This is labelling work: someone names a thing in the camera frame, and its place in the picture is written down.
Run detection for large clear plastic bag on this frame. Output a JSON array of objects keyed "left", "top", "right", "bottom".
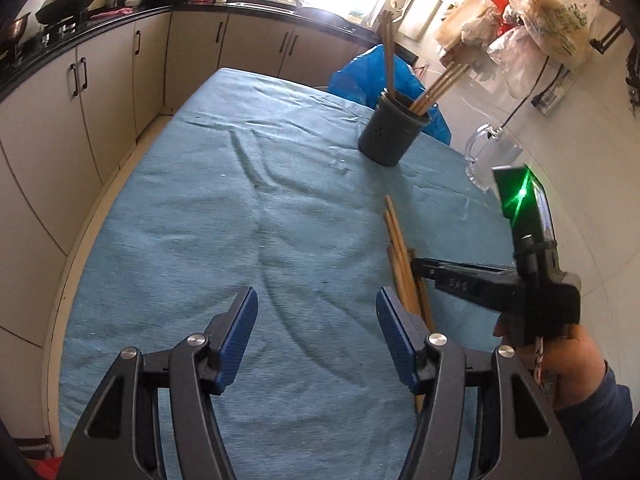
[{"left": 487, "top": 26, "right": 549, "bottom": 98}]

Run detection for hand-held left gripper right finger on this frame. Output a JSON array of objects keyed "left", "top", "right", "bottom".
[{"left": 376, "top": 286, "right": 576, "bottom": 480}]

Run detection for person's right hand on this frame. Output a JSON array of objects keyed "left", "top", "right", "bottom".
[{"left": 492, "top": 322, "right": 609, "bottom": 407}]

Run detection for clear glass mug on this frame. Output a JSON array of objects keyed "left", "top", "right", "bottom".
[{"left": 464, "top": 124, "right": 524, "bottom": 193}]

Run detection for red plastic object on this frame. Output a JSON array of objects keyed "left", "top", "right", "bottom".
[{"left": 27, "top": 457, "right": 63, "bottom": 480}]

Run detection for white printed plastic bag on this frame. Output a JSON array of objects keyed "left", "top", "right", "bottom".
[{"left": 510, "top": 0, "right": 601, "bottom": 69}]

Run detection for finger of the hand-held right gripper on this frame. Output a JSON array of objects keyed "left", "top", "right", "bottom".
[
  {"left": 410, "top": 259, "right": 501, "bottom": 287},
  {"left": 419, "top": 257, "right": 519, "bottom": 275}
]

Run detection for light wooden chopstick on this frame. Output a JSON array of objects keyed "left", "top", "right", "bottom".
[
  {"left": 411, "top": 62, "right": 453, "bottom": 111},
  {"left": 421, "top": 64, "right": 465, "bottom": 114},
  {"left": 416, "top": 63, "right": 459, "bottom": 113},
  {"left": 385, "top": 195, "right": 426, "bottom": 321},
  {"left": 383, "top": 210, "right": 418, "bottom": 317},
  {"left": 425, "top": 65, "right": 471, "bottom": 116}
]

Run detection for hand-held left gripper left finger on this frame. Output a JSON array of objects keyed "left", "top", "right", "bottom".
[{"left": 60, "top": 287, "right": 259, "bottom": 480}]

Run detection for blue plastic bag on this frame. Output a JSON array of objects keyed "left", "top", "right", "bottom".
[{"left": 327, "top": 44, "right": 452, "bottom": 147}]

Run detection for black power cable with plug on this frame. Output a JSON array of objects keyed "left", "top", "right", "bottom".
[{"left": 500, "top": 55, "right": 552, "bottom": 133}]

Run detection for braided lanyard cord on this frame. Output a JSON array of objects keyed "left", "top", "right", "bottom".
[{"left": 531, "top": 335, "right": 549, "bottom": 387}]

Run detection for steel pot with lid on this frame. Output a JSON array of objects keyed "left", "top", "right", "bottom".
[{"left": 0, "top": 12, "right": 32, "bottom": 45}]

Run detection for person's right forearm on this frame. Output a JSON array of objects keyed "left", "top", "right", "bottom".
[{"left": 551, "top": 360, "right": 634, "bottom": 480}]

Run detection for beige lower cabinets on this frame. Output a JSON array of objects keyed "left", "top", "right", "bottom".
[{"left": 0, "top": 10, "right": 381, "bottom": 361}]

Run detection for blue tablecloth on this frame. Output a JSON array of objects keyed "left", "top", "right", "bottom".
[{"left": 59, "top": 66, "right": 523, "bottom": 480}]

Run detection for dark brown chopstick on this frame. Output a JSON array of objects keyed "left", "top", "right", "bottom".
[
  {"left": 386, "top": 10, "right": 400, "bottom": 102},
  {"left": 379, "top": 10, "right": 393, "bottom": 103}
]

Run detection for brown paper bag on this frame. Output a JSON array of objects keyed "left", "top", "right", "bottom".
[{"left": 435, "top": 0, "right": 501, "bottom": 67}]

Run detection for black kitchen countertop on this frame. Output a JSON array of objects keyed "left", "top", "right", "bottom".
[{"left": 0, "top": 0, "right": 381, "bottom": 106}]

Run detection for white cutting board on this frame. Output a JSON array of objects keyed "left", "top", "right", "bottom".
[{"left": 400, "top": 0, "right": 444, "bottom": 41}]

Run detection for brown wooden chopstick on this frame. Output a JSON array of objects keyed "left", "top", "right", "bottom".
[{"left": 407, "top": 247, "right": 437, "bottom": 333}]

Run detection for grey chopstick holder cup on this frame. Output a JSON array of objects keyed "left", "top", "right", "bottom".
[{"left": 357, "top": 88, "right": 432, "bottom": 167}]

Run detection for black gas stove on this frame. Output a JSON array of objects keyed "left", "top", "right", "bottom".
[{"left": 15, "top": 15, "right": 93, "bottom": 53}]

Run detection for white wall socket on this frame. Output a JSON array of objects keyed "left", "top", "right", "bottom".
[{"left": 530, "top": 74, "right": 575, "bottom": 115}]

